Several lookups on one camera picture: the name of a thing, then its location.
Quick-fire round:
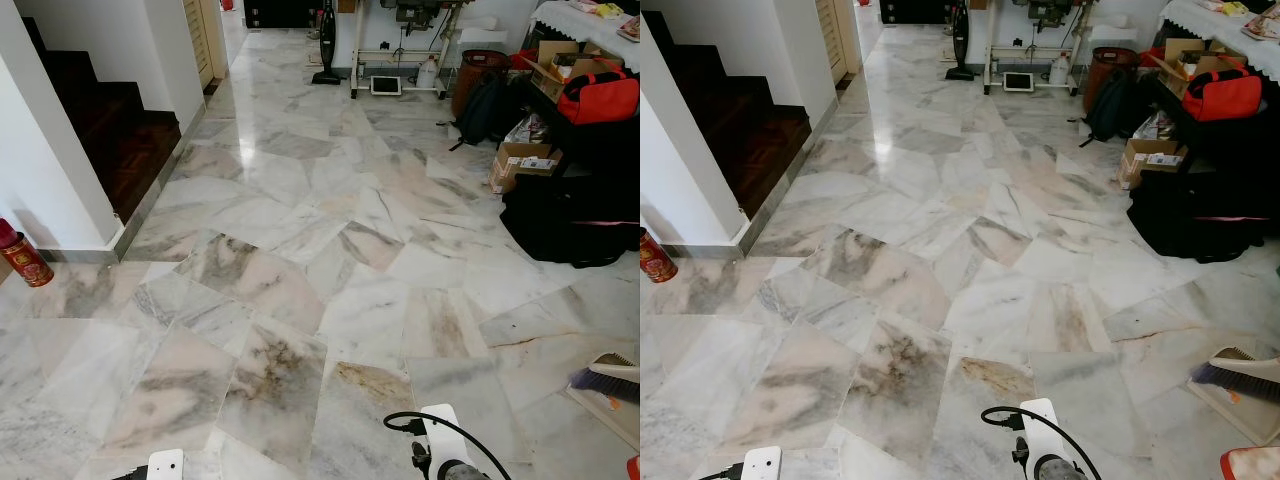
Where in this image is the dark wooden staircase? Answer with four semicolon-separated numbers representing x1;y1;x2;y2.
22;15;183;223
643;10;813;219

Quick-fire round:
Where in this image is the table with white cloth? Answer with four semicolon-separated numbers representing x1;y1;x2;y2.
1158;0;1280;81
528;0;641;73

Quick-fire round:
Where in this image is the black upright vacuum cleaner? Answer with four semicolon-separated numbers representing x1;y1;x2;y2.
945;0;977;82
311;0;343;86

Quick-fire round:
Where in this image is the beige dustpan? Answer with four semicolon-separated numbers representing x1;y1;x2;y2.
1185;380;1280;447
565;385;641;451

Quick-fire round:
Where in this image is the small filled cardboard box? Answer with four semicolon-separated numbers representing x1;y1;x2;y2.
1115;110;1189;191
487;113;563;196

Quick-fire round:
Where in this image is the beige wooden door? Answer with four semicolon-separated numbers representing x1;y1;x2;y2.
815;0;863;79
183;0;230;89

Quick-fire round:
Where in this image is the open cardboard box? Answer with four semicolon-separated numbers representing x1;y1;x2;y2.
522;40;626;101
1150;37;1251;96

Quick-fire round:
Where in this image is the purple bristle hand brush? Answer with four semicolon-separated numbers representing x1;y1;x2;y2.
1188;346;1280;405
568;352;641;405

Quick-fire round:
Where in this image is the large black bag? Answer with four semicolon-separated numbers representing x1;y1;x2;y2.
1126;168;1280;265
499;172;641;269

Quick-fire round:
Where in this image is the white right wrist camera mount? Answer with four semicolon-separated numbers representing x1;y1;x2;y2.
1018;398;1069;479
420;403;473;480

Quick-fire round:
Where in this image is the black side table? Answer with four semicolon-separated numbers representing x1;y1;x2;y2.
1148;72;1280;181
515;75;641;186

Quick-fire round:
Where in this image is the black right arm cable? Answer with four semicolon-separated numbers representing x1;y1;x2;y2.
980;405;1106;480
383;410;513;480

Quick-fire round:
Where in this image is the red tin can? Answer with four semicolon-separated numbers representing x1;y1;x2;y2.
0;218;56;289
640;228;679;284

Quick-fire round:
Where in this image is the black cabinet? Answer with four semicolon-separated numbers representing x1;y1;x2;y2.
880;0;959;27
243;0;323;30

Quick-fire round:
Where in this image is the red duffel bag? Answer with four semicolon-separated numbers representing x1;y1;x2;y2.
556;68;641;126
1180;65;1265;123

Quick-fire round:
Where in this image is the black backpack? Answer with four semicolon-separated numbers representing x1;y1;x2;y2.
447;72;521;153
1078;68;1151;149

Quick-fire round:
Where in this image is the white plastic box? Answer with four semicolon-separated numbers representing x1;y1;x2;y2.
458;15;509;53
1088;18;1139;51

